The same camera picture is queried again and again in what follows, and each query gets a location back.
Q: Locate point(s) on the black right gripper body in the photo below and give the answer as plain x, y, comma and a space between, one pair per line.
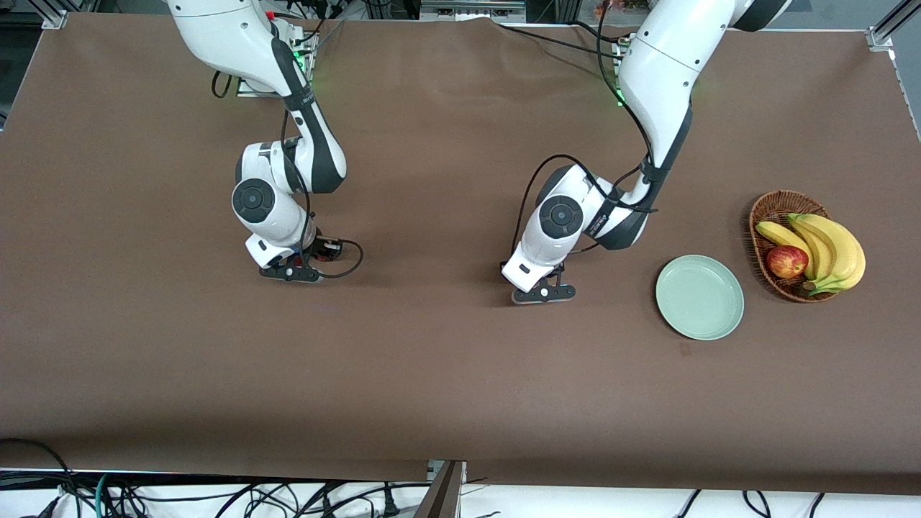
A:
317, 249

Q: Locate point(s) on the short yellow banana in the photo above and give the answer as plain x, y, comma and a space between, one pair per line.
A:
781, 234

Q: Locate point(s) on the grey device box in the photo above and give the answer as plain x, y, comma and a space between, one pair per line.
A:
471, 8

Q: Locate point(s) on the red apple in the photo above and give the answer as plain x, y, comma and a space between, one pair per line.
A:
786, 262

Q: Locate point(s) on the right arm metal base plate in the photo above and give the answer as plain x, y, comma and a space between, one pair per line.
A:
252, 93

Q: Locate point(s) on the orange object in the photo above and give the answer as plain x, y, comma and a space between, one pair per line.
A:
610, 8

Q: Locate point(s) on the long yellow banana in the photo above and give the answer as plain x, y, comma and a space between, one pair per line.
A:
853, 259

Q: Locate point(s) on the aluminium frame corner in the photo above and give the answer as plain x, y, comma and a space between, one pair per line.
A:
54, 18
881, 37

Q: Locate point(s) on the brown wicker basket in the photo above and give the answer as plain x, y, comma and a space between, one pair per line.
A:
773, 208

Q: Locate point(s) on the brown table cover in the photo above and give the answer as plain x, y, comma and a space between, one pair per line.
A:
446, 374

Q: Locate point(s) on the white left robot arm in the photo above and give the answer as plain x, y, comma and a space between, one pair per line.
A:
669, 72

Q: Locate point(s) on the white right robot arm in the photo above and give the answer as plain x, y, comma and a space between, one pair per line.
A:
216, 29

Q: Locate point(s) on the pale green plate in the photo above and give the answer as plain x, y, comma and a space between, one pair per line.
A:
699, 297

